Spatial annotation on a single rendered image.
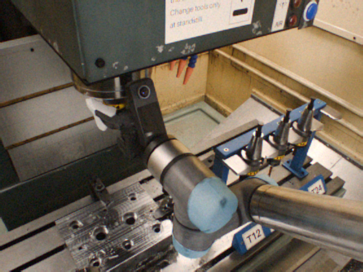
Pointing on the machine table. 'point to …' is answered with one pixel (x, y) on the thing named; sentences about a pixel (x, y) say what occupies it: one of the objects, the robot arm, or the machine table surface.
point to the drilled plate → (149, 244)
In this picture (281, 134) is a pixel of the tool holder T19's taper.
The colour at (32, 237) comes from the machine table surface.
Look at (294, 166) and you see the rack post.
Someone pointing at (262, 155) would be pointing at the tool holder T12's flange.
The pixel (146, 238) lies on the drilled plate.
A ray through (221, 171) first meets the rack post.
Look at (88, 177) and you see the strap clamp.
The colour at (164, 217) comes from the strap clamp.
